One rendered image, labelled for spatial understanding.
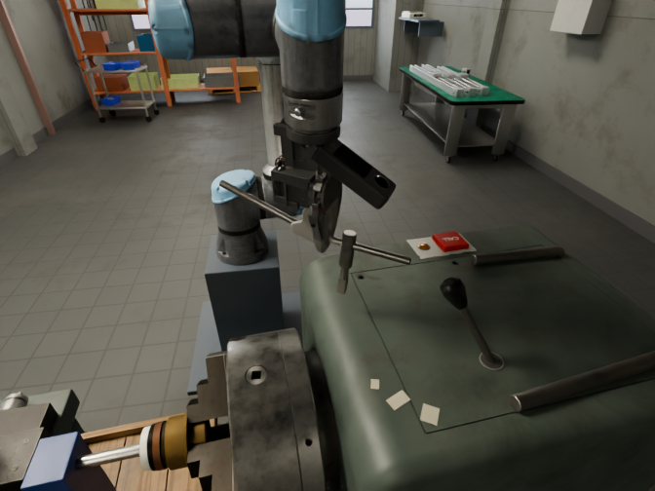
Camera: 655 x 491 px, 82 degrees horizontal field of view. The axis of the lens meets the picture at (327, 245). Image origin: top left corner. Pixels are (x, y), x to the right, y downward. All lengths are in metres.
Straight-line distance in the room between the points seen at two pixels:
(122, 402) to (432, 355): 1.89
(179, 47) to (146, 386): 1.98
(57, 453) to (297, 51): 0.71
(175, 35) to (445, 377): 0.58
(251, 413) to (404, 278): 0.38
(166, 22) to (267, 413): 0.53
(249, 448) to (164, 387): 1.71
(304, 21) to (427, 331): 0.49
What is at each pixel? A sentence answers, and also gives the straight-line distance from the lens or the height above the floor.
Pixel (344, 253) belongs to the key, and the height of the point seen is 1.39.
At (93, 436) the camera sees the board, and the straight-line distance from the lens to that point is 1.08.
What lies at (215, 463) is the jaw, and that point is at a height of 1.11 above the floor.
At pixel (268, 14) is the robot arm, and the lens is 0.55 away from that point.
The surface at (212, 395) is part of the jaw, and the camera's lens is 0.73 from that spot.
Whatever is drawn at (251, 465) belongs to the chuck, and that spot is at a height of 1.18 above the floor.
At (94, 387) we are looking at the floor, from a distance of 2.46.
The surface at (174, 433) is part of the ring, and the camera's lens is 0.74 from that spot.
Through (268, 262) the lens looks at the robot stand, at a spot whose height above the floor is 1.10.
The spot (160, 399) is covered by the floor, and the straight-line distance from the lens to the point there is 2.25.
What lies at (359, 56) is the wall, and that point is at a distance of 9.68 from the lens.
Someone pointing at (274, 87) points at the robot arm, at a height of 1.55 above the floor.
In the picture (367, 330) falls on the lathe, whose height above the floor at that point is 1.25.
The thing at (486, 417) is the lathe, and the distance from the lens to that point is 0.60.
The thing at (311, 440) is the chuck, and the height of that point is 1.18.
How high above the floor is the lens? 1.73
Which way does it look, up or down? 34 degrees down
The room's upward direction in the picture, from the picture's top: straight up
